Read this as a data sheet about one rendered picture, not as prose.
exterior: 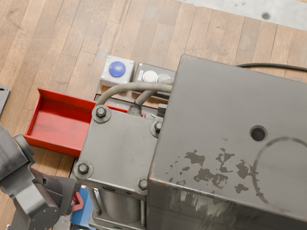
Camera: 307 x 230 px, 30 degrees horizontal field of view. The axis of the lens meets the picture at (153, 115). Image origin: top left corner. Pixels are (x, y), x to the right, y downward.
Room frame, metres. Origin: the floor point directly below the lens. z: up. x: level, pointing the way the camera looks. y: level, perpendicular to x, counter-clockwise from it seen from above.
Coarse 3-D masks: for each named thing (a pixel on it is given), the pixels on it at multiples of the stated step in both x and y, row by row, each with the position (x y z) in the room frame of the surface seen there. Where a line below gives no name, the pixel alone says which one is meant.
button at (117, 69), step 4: (112, 64) 0.59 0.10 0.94; (116, 64) 0.59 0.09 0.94; (120, 64) 0.59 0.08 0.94; (112, 68) 0.58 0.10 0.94; (116, 68) 0.58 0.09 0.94; (120, 68) 0.58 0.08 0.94; (124, 68) 0.58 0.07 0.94; (112, 72) 0.57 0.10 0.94; (116, 72) 0.57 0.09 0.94; (120, 72) 0.57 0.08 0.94; (124, 72) 0.57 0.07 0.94; (116, 76) 0.56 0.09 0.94; (120, 76) 0.56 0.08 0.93
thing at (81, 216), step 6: (84, 192) 0.27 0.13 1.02; (84, 198) 0.26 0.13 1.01; (84, 204) 0.25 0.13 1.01; (90, 204) 0.25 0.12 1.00; (78, 210) 0.23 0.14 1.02; (84, 210) 0.23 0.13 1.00; (90, 210) 0.24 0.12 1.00; (72, 216) 0.22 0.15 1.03; (78, 216) 0.22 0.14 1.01; (84, 216) 0.22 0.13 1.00; (72, 222) 0.21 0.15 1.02; (78, 222) 0.21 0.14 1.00; (84, 222) 0.21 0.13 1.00
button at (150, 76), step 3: (147, 72) 0.58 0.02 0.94; (150, 72) 0.58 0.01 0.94; (153, 72) 0.58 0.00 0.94; (144, 75) 0.57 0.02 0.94; (147, 75) 0.57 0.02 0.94; (150, 75) 0.57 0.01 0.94; (153, 75) 0.57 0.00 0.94; (144, 78) 0.56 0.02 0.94; (147, 78) 0.56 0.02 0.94; (150, 78) 0.56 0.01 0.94; (153, 78) 0.56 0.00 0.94; (147, 81) 0.55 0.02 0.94; (150, 81) 0.55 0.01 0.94; (153, 81) 0.55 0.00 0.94
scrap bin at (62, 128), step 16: (48, 96) 0.51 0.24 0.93; (64, 96) 0.50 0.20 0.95; (32, 112) 0.47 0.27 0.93; (48, 112) 0.48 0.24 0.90; (64, 112) 0.48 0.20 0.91; (80, 112) 0.48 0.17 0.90; (32, 128) 0.44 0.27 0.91; (48, 128) 0.44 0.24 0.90; (64, 128) 0.44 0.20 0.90; (80, 128) 0.44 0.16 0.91; (32, 144) 0.40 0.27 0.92; (48, 144) 0.39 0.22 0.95; (64, 144) 0.40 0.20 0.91; (80, 144) 0.40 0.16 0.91
